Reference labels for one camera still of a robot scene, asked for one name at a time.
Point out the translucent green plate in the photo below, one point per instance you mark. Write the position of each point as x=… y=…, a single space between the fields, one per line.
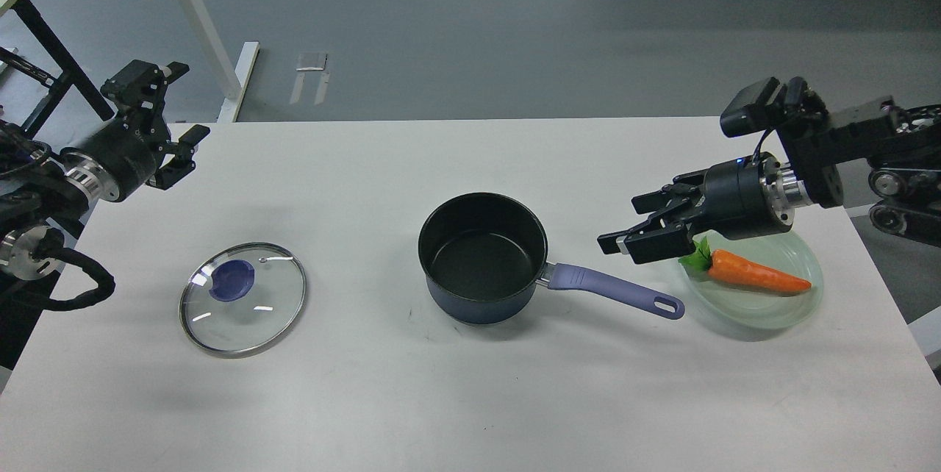
x=756 y=309

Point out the orange toy carrot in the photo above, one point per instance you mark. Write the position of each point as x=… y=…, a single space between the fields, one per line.
x=733 y=269

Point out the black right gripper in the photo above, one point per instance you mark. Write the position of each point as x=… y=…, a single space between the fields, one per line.
x=738 y=201

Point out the glass lid with blue knob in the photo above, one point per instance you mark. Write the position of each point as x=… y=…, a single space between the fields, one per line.
x=243 y=300

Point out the black metal rack left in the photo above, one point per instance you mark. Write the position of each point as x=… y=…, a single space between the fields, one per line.
x=71 y=74

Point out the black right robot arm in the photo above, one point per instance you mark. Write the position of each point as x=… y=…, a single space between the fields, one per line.
x=900 y=145

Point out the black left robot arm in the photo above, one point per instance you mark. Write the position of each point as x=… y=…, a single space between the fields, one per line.
x=47 y=192

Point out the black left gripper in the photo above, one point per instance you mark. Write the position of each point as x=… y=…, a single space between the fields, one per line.
x=134 y=149

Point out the blue saucepan with handle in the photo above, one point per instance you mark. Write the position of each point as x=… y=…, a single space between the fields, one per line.
x=485 y=253

